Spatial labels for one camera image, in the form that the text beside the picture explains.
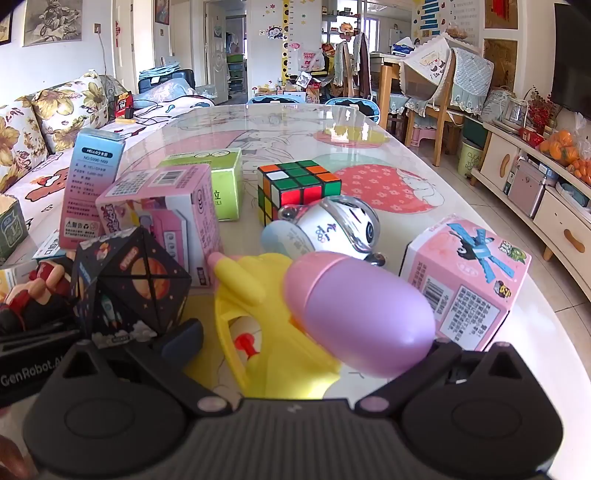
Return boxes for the unframed pencil sketch poster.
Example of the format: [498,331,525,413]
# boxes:
[23,0,85,47]

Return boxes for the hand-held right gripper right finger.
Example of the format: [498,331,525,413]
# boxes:
[355,342,539,416]

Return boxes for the pink plastic stool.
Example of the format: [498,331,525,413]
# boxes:
[406,124,439,148]

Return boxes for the sofa with cartoon cover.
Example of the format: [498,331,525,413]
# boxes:
[0,69,218,241]

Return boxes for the white door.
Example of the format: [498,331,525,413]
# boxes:
[206,2,229,104]

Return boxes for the colourful puzzle cube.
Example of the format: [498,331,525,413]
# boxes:
[257,159,342,227]

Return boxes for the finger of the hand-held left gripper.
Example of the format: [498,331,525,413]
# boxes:
[0,329,83,357]

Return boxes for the cork board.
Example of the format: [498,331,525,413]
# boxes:
[484,39,519,90]

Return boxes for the pink metal box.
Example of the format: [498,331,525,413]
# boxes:
[508,159,549,220]

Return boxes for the red berry branches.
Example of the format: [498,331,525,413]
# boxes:
[526,87,558,130]

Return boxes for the person's left hand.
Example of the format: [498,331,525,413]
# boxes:
[0,436,38,480]

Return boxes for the folded blue cloth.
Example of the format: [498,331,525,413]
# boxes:
[139,64,182,80]

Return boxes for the green cardboard box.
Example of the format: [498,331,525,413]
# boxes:
[157,148,244,222]

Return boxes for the wooden chair with lace cover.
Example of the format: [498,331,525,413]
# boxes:
[399,34,496,168]

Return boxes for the clear plastic wrapped bundle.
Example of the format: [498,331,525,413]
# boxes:
[137,78,197,100]

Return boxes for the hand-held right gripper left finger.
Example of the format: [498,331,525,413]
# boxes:
[55,318,232,416]

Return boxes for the white plastic bag red print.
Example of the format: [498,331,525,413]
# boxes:
[301,48,326,72]

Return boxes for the bag of oranges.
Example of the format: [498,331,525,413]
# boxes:
[538,129,591,185]

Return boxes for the yellow toy water gun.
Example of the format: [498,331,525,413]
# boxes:
[206,251,437,400]

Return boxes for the chair draped with clothes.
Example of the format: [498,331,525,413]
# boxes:
[332,32,376,100]

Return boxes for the cream cabinet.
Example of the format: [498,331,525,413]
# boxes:
[471,121,591,278]

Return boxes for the dark space print cube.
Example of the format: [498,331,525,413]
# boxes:
[69,226,192,347]

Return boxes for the glass kettle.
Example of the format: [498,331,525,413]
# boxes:
[501,98,532,134]

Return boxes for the white panda figure toy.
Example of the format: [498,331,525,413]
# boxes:
[261,196,386,268]

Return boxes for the floral cushion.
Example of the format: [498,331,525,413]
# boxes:
[30,71,112,153]
[0,95,49,195]

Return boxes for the black television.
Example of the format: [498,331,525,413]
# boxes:
[553,0,591,116]

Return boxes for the green plastic drawers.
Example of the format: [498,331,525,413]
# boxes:
[227,53,245,93]

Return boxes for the cartoon printed table cover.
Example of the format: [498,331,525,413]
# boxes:
[0,104,591,416]

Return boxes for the black framed sketch picture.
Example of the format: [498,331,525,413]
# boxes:
[0,0,13,45]

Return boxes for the giraffe height chart sticker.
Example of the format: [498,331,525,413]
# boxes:
[283,0,319,79]

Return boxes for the pink box with bird print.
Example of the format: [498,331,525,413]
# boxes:
[399,217,533,352]

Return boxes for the pink box with house print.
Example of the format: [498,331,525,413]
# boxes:
[95,164,221,289]

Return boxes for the white covered appliance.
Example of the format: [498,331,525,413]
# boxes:
[482,88,514,123]

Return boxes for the light blue cartoon box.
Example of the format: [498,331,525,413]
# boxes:
[59,128,126,252]

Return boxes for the red dressed figurine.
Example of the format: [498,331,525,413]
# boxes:
[0,258,77,335]

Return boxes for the yellow green trash bin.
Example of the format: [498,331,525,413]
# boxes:
[457,138,485,178]

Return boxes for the black suitcase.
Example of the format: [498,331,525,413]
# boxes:
[137,69,195,93]

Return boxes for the wooden dining table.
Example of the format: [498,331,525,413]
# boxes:
[369,52,416,127]

